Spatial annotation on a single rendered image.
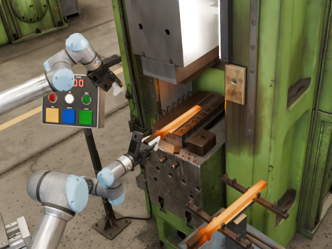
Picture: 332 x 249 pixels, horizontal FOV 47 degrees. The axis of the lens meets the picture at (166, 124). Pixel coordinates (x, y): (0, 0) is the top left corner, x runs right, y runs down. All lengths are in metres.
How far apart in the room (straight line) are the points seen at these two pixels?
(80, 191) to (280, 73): 0.87
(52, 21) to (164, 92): 4.73
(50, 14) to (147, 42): 4.98
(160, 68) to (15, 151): 2.37
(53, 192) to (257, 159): 0.95
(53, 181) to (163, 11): 0.77
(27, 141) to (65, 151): 0.47
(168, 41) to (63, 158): 2.14
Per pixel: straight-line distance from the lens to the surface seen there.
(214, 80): 2.18
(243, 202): 1.52
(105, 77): 1.61
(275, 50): 1.51
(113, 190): 1.66
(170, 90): 2.09
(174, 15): 1.53
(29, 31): 6.53
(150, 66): 1.73
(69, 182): 1.31
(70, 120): 2.08
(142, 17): 1.65
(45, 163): 3.53
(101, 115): 2.05
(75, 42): 1.49
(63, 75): 1.38
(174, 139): 1.86
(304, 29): 1.83
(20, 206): 3.21
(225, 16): 1.52
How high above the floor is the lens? 2.06
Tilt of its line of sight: 34 degrees down
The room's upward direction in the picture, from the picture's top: 7 degrees counter-clockwise
